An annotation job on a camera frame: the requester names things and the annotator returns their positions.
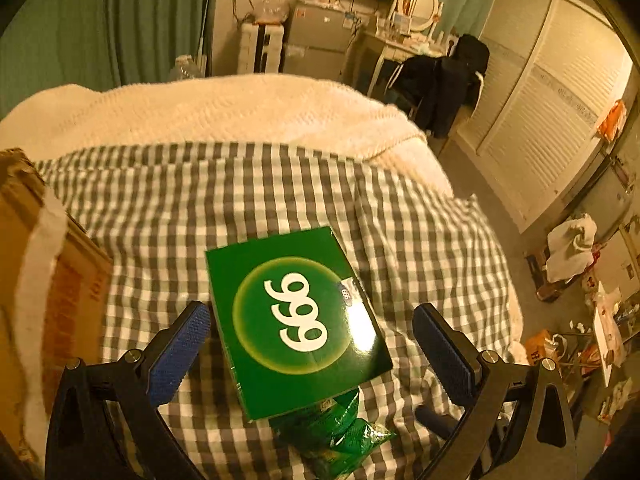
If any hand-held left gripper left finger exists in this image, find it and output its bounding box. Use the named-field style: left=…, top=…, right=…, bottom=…
left=45, top=301, right=213, bottom=480

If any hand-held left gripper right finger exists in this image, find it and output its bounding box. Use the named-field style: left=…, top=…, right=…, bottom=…
left=412, top=301, right=588, bottom=480

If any green medicine box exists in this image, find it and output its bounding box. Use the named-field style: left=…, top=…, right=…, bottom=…
left=205, top=226, right=394, bottom=422

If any cardboard box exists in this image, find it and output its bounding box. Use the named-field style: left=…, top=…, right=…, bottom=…
left=0, top=147, right=115, bottom=471

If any orange snack bag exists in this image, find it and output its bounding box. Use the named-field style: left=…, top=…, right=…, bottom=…
left=522, top=329, right=563, bottom=366

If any wooden stool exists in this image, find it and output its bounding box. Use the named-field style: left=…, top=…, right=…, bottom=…
left=525, top=252, right=596, bottom=303

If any green sachet strip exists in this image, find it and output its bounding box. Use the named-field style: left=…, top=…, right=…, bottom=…
left=270, top=389, right=398, bottom=480

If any white cloth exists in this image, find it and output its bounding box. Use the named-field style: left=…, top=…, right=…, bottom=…
left=545, top=214, right=598, bottom=283

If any grey checkered bed sheet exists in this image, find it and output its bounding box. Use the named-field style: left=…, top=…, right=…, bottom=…
left=35, top=142, right=521, bottom=480

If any black jacket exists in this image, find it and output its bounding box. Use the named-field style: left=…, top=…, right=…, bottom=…
left=392, top=55, right=481, bottom=136

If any white louvered wardrobe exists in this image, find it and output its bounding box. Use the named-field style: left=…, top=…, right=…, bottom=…
left=452, top=0, right=633, bottom=233

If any large clear water jug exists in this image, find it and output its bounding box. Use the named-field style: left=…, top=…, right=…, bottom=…
left=167, top=54, right=206, bottom=81

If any orange hanging bag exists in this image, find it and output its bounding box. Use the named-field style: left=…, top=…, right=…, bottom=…
left=597, top=100, right=628, bottom=143

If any black backpack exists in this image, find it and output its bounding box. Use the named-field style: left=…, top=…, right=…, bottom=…
left=452, top=34, right=491, bottom=73

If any white dressing table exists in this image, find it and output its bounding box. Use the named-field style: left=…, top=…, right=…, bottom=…
left=345, top=27, right=451, bottom=101

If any stack of white tissue packs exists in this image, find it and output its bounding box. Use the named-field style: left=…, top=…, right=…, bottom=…
left=236, top=21, right=286, bottom=75

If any grey small fridge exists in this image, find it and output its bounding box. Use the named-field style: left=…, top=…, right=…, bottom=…
left=280, top=0, right=358, bottom=81

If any clear plastic bag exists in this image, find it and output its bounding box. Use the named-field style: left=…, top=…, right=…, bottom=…
left=252, top=0, right=291, bottom=25

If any oval white vanity mirror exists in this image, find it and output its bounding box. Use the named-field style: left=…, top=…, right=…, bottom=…
left=392, top=0, right=443, bottom=33

